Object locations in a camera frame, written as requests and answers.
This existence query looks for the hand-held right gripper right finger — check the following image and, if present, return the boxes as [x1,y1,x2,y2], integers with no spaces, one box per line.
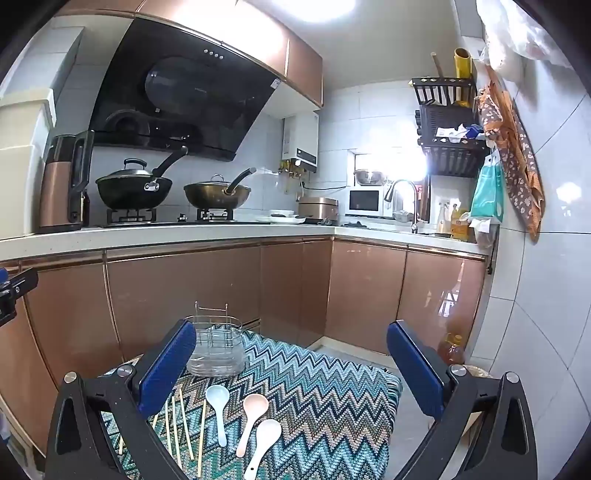
[387,320,539,480]

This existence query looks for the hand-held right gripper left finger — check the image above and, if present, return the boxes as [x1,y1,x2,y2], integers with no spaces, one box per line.
[44,318,199,480]

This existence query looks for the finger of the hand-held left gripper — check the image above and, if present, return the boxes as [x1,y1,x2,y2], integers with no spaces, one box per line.
[0,267,39,326]

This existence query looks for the clear utensil holder wire rack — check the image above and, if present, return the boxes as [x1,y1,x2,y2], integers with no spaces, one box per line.
[186,301,247,377]

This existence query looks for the orange oil bottle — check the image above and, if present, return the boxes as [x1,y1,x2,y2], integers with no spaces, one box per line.
[437,333,465,366]

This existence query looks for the pale blue plastic spoon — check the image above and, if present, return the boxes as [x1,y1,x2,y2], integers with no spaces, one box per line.
[205,385,230,449]

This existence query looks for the copper lower cabinets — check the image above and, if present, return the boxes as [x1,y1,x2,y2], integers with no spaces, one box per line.
[0,234,489,457]

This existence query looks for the pink plastic spoon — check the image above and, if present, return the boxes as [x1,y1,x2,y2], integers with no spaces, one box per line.
[235,393,270,459]

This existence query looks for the zigzag patterned cloth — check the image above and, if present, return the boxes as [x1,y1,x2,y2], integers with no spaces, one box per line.
[99,329,403,480]

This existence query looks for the copper electric kettle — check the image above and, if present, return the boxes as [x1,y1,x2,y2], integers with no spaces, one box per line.
[38,130,96,234]

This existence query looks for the white plastic spoon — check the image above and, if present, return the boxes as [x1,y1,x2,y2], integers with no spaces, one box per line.
[243,418,283,477]

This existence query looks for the white plastic appliance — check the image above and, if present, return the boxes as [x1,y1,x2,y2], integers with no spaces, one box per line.
[0,87,57,241]

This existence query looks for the black gas stove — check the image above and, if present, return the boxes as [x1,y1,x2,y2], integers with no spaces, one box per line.
[98,207,260,228]

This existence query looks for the yellow oil bottle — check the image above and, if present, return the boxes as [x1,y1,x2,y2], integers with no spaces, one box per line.
[450,203,470,241]

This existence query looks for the black wok with lid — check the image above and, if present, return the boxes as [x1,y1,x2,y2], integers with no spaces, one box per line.
[95,145,189,210]

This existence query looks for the white microwave oven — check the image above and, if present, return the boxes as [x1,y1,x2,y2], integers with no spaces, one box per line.
[346,185,394,219]

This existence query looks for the golden wok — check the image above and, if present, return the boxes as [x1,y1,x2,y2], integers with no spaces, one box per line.
[183,167,257,211]

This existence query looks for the chrome kitchen faucet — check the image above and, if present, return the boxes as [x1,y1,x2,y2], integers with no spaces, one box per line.
[383,179,422,234]

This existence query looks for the copper rice cooker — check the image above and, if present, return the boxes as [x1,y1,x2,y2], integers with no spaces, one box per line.
[297,196,339,221]

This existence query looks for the teal plastic bag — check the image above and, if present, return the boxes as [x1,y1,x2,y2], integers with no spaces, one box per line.
[469,151,505,221]

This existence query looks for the white plates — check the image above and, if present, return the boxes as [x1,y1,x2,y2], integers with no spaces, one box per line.
[256,209,306,225]

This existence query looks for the metal bowl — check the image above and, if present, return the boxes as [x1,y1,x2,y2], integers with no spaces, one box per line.
[353,169,387,187]

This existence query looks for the orange patterned apron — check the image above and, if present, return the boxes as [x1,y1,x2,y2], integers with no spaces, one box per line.
[475,76,546,244]

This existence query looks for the white water heater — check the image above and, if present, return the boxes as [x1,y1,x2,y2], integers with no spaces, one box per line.
[281,111,321,174]

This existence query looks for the black range hood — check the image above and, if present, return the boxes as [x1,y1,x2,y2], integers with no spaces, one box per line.
[88,18,284,162]

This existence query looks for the yellow roll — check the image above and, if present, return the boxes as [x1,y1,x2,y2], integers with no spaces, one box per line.
[454,47,472,79]

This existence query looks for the clear plastic bags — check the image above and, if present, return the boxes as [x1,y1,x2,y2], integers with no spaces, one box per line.
[475,0,574,85]

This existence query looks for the black wall rack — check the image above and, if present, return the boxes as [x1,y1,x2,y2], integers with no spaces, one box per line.
[410,76,489,179]

